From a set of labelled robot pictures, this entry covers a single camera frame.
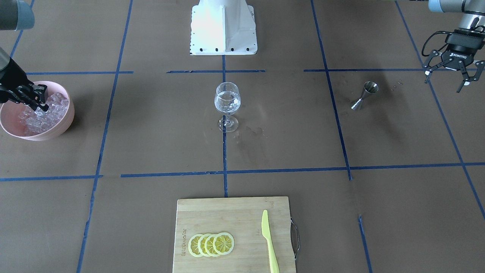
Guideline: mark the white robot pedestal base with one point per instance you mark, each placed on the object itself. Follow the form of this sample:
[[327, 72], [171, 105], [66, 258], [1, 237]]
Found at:
[[223, 27]]

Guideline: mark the steel double jigger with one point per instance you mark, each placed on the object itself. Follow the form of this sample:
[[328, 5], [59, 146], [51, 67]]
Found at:
[[369, 88]]

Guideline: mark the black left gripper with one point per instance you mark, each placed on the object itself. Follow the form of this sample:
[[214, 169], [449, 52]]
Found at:
[[456, 58]]

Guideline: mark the pile of clear ice cubes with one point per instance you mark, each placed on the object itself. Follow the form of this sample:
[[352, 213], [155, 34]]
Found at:
[[38, 121]]

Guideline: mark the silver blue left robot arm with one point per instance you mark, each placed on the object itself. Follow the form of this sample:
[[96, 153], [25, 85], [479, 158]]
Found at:
[[473, 19]]

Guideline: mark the clear wine glass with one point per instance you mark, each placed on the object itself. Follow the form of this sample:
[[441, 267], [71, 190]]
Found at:
[[227, 100]]

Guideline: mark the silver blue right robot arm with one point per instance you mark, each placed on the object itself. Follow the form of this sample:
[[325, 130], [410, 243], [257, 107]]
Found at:
[[14, 15]]

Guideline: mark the pink bowl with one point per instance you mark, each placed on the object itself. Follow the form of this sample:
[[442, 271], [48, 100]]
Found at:
[[10, 121]]

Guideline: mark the bamboo cutting board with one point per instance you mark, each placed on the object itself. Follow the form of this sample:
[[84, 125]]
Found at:
[[241, 217]]

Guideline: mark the yellow-green plastic knife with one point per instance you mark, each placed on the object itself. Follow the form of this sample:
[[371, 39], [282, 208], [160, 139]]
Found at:
[[266, 233]]

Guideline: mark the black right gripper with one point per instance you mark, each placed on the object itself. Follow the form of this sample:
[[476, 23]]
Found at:
[[11, 80]]

